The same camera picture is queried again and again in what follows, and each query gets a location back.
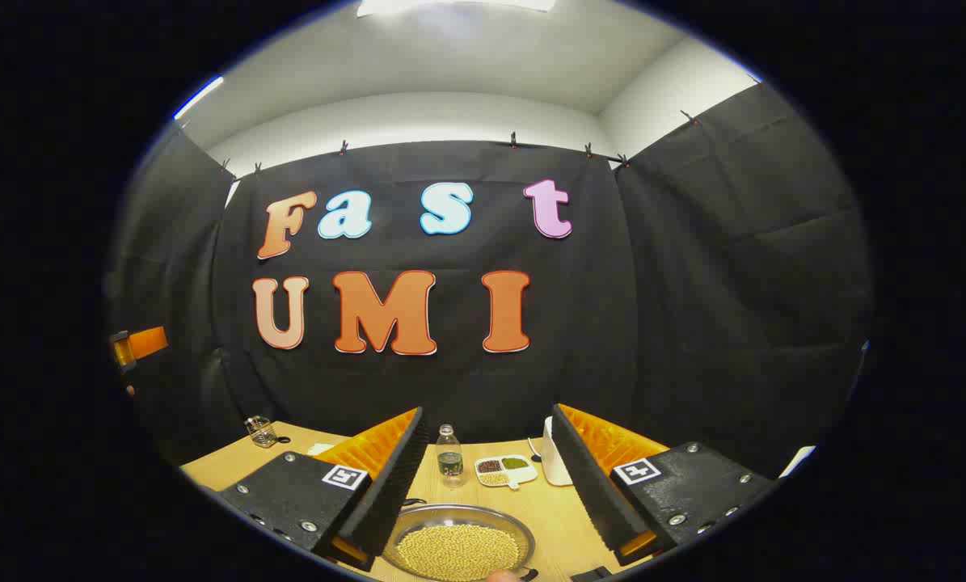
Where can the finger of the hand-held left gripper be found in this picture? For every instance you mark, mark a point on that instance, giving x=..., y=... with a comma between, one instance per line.
x=147, y=342

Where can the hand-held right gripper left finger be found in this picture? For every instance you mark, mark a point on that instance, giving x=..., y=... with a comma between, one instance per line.
x=394, y=485

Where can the white divided dish of beans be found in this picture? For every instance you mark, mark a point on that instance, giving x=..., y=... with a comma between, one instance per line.
x=503, y=470

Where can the wide ceiling light panel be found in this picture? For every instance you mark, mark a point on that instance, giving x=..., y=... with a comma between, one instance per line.
x=450, y=6

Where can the black backdrop cloth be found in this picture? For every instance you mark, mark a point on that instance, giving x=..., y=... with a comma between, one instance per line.
x=652, y=323

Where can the pile of yellow soybeans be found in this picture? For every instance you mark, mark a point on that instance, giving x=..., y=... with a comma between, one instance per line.
x=458, y=550

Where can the clear plastic water bottle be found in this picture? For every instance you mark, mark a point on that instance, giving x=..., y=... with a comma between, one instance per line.
x=450, y=461

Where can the narrow ceiling light strip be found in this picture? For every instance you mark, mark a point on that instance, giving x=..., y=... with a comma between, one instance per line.
x=198, y=99

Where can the white toaster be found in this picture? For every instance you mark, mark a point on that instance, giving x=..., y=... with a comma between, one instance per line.
x=555, y=465

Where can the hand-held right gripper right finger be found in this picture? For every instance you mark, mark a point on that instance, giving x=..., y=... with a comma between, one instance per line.
x=588, y=485

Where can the row of black cloth clips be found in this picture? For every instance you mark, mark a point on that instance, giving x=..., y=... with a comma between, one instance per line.
x=512, y=140

